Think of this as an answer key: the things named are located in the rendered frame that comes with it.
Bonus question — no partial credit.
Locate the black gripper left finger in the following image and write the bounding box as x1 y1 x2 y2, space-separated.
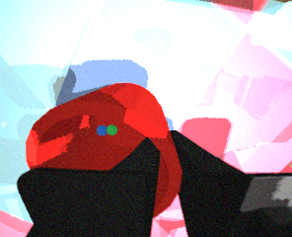
16 137 160 237

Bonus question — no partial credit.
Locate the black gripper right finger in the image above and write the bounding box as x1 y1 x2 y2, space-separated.
170 130 292 237

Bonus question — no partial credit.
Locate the blue marble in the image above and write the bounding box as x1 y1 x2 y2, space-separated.
96 125 107 136

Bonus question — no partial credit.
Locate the green marble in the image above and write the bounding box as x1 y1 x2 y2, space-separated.
107 124 117 135

